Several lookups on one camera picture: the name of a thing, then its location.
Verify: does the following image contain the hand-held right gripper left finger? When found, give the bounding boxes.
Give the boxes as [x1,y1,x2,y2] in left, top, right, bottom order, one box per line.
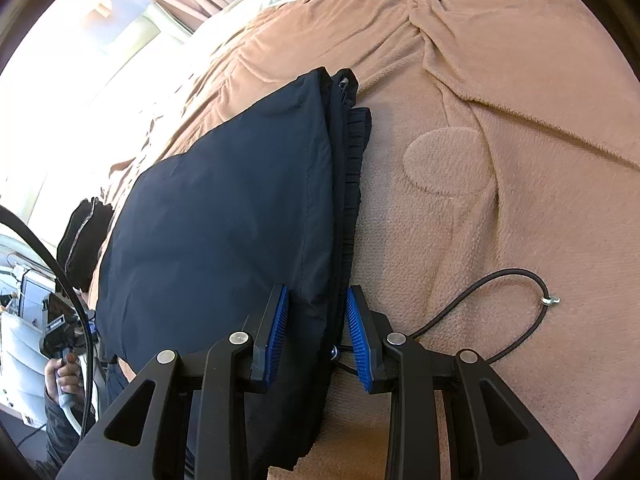
[55,284,291,480]

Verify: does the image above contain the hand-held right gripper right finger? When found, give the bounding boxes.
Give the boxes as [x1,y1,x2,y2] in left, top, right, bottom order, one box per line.
[345,284,581,480]

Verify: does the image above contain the navy pants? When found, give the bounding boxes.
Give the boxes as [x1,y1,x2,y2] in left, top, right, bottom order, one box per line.
[94,66,375,471]

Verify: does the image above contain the person's left forearm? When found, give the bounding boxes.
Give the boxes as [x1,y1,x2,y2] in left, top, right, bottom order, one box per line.
[42,395,88,478]

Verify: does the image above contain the person's left hand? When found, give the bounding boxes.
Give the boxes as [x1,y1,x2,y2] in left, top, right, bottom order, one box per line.
[44,352,86,411]

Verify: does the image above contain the grey bedside cabinet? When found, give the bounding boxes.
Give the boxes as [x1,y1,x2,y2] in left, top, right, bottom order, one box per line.
[0,260,61,341]

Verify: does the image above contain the stack of folded black clothes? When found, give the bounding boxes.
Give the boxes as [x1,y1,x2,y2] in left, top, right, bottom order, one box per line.
[56,197,115,291]

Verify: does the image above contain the brown fleece blanket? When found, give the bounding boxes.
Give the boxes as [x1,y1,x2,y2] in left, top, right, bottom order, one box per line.
[95,0,640,480]

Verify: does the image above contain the black cable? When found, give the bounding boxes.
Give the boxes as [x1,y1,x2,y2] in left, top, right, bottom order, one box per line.
[332,268,561,376]
[0,204,98,441]

